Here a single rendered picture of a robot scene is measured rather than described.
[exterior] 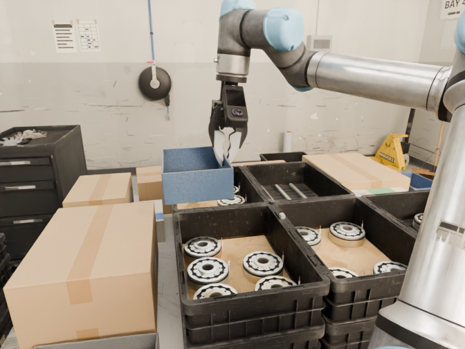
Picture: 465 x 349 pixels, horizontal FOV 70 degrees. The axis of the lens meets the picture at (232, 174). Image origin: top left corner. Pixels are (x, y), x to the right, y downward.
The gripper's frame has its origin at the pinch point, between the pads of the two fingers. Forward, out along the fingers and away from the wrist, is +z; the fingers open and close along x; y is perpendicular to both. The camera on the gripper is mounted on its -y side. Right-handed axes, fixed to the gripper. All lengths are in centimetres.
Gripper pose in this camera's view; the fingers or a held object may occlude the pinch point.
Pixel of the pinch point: (225, 162)
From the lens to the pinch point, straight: 79.3
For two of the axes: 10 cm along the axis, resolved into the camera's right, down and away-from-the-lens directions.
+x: -9.8, -0.4, -1.8
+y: -1.5, -3.2, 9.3
